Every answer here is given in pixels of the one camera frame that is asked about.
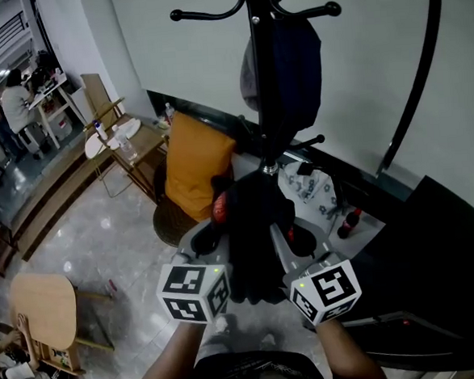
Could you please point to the black garment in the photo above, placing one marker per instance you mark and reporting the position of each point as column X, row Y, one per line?
column 255, row 224

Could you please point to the person's white shoe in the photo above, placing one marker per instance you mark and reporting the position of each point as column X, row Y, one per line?
column 221, row 326
column 270, row 339

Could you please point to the white oval dish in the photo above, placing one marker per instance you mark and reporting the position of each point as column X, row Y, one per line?
column 129, row 129

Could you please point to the brown cardboard board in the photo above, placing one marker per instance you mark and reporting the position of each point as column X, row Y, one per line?
column 99, row 97

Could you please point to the cola bottle with red cap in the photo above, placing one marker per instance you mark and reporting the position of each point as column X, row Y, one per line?
column 349, row 225

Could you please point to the person's white left shoe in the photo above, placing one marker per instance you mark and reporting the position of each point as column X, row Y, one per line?
column 221, row 326

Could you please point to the person's black printed t-shirt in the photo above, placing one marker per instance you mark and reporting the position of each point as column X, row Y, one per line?
column 266, row 373

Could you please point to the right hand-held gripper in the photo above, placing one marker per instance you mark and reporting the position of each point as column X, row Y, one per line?
column 333, row 289

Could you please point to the person's white right shoe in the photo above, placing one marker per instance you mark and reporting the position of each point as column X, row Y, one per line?
column 270, row 339

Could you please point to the person's right forearm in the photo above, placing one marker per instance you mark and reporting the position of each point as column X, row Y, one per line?
column 350, row 359

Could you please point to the white bottle with blue cap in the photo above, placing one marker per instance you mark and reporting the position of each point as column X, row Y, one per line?
column 100, row 131

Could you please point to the black curved pole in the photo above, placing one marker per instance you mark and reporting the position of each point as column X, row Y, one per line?
column 437, row 16

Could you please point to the grey cap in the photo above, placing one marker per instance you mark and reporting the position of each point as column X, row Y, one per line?
column 250, row 82

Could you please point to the wooden shelf cart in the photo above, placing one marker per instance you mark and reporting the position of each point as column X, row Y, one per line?
column 145, row 150

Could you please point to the light wooden low table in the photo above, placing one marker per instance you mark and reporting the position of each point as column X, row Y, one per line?
column 43, row 311

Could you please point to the white floral bag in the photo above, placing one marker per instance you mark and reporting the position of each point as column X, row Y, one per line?
column 314, row 191

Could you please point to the white round side table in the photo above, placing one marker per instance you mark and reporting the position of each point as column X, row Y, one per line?
column 94, row 146

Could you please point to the black coat stand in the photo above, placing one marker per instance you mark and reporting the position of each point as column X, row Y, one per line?
column 271, row 154

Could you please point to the white stool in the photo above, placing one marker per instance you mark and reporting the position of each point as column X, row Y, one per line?
column 33, row 138

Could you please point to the person's grey trousers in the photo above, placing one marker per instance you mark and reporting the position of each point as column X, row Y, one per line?
column 239, row 344

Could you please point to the small pink item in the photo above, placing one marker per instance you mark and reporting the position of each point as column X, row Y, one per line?
column 112, row 285

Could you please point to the white desk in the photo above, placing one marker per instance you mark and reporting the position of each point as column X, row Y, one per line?
column 50, row 90

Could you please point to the black cabinet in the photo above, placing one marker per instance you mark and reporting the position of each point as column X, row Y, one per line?
column 429, row 272

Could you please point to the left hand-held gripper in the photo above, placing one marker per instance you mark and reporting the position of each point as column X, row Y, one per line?
column 182, row 308

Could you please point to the clear plastic water bottle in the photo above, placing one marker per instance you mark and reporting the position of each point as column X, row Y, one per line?
column 169, row 113
column 126, row 145

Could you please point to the dark blue cap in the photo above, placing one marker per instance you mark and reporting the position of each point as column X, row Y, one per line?
column 294, row 79

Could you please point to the person's left forearm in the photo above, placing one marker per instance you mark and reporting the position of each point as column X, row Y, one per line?
column 172, row 367

